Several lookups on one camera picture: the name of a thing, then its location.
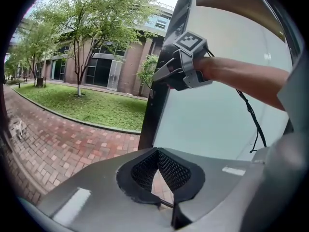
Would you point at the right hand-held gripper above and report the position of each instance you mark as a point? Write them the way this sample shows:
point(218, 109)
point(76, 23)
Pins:
point(190, 57)

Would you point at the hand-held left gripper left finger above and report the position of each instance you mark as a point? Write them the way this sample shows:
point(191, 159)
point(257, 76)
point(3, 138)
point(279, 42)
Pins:
point(96, 197)

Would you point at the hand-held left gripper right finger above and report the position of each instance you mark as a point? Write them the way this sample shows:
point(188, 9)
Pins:
point(217, 190)

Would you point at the black-framed frosted glass door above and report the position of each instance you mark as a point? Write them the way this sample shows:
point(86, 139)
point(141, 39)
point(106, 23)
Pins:
point(217, 120)

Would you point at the person's right forearm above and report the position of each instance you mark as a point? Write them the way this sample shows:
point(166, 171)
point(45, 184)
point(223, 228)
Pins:
point(241, 76)

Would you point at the small green tree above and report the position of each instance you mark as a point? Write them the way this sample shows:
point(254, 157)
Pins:
point(148, 69)

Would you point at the brown brick building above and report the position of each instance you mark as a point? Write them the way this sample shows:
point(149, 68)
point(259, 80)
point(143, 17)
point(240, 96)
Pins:
point(130, 64)

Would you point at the green grass lawn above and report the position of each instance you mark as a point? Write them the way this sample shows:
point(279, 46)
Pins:
point(96, 107)

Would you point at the large green tree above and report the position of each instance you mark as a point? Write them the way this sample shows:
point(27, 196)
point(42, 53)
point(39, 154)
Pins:
point(96, 16)

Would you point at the small pale animal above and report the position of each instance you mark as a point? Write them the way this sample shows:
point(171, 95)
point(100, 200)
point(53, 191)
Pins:
point(18, 128)

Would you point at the slender green tree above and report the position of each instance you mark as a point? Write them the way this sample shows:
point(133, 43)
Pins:
point(29, 47)

